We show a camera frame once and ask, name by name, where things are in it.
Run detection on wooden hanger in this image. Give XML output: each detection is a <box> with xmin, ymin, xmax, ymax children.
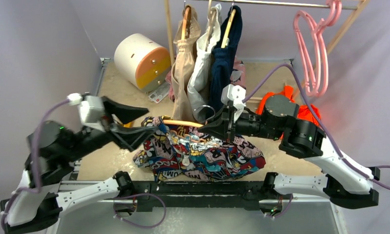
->
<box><xmin>163</xmin><ymin>105</ymin><xmax>216</xmax><ymax>128</ymax></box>

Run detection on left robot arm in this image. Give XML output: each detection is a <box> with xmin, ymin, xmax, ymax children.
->
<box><xmin>0</xmin><ymin>93</ymin><xmax>156</xmax><ymax>234</ymax></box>

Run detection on pink patterned garment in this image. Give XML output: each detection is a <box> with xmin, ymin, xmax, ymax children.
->
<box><xmin>230</xmin><ymin>57</ymin><xmax>246</xmax><ymax>89</ymax></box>

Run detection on colourful comic print shorts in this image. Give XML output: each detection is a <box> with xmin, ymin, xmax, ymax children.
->
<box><xmin>133</xmin><ymin>116</ymin><xmax>266</xmax><ymax>182</ymax></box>

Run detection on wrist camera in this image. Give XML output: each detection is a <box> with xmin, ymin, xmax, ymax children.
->
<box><xmin>67</xmin><ymin>93</ymin><xmax>105</xmax><ymax>132</ymax></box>
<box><xmin>221</xmin><ymin>84</ymin><xmax>246</xmax><ymax>123</ymax></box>

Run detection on white hanging shorts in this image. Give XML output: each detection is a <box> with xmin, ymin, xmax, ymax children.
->
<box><xmin>187</xmin><ymin>3</ymin><xmax>222</xmax><ymax>122</ymax></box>

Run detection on white round drawer cabinet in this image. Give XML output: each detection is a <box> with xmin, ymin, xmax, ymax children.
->
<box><xmin>114</xmin><ymin>33</ymin><xmax>172</xmax><ymax>93</ymax></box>

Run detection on paper label card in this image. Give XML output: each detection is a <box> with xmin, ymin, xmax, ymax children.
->
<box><xmin>148</xmin><ymin>82</ymin><xmax>170</xmax><ymax>103</ymax></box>

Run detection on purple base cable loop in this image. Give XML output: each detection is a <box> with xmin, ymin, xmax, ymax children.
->
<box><xmin>112</xmin><ymin>192</ymin><xmax>169</xmax><ymax>229</ymax></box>

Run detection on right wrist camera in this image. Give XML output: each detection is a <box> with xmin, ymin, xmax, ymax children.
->
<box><xmin>221</xmin><ymin>84</ymin><xmax>246</xmax><ymax>123</ymax></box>

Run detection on beige hanging shorts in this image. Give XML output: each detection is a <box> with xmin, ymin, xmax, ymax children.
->
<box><xmin>171</xmin><ymin>5</ymin><xmax>201</xmax><ymax>122</ymax></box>

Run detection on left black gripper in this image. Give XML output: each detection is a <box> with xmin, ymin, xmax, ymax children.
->
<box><xmin>64</xmin><ymin>96</ymin><xmax>159</xmax><ymax>162</ymax></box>

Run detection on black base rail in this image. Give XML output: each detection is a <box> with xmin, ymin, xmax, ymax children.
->
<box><xmin>129</xmin><ymin>181</ymin><xmax>280</xmax><ymax>212</ymax></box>

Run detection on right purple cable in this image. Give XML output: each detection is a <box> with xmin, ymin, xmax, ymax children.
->
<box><xmin>242</xmin><ymin>63</ymin><xmax>390</xmax><ymax>195</ymax></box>

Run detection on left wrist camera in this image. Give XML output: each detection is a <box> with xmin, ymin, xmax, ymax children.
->
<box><xmin>67</xmin><ymin>93</ymin><xmax>105</xmax><ymax>132</ymax></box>

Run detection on yellow plastic bin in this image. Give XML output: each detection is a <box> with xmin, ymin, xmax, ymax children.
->
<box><xmin>123</xmin><ymin>121</ymin><xmax>134</xmax><ymax>128</ymax></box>

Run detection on navy hanging shorts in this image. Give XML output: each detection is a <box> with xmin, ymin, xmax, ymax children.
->
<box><xmin>208</xmin><ymin>5</ymin><xmax>243</xmax><ymax>111</ymax></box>

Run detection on pink plastic hanger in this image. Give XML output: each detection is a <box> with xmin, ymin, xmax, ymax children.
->
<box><xmin>293</xmin><ymin>0</ymin><xmax>342</xmax><ymax>97</ymax></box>

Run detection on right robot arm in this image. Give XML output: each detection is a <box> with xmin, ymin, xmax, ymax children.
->
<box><xmin>198</xmin><ymin>95</ymin><xmax>380</xmax><ymax>209</ymax></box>

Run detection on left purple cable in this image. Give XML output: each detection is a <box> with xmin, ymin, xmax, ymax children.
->
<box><xmin>0</xmin><ymin>98</ymin><xmax>71</xmax><ymax>231</ymax></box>

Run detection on orange garment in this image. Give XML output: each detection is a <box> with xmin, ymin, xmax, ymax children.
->
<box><xmin>255</xmin><ymin>85</ymin><xmax>322</xmax><ymax>127</ymax></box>

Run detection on wooden clothes rack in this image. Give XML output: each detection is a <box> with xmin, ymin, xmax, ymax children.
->
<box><xmin>163</xmin><ymin>0</ymin><xmax>371</xmax><ymax>104</ymax></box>

